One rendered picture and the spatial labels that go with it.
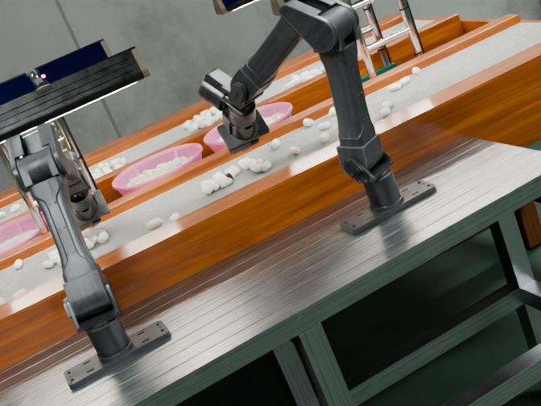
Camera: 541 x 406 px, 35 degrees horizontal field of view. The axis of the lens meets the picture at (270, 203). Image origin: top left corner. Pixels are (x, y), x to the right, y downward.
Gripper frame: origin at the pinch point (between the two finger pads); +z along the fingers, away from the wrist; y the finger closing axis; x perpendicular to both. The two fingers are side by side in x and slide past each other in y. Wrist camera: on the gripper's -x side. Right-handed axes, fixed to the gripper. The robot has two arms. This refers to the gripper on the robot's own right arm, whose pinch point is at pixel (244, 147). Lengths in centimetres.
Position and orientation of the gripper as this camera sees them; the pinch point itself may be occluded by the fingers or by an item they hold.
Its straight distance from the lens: 197.3
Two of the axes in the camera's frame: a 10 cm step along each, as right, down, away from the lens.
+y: -8.8, 4.4, -2.0
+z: 0.0, 4.1, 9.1
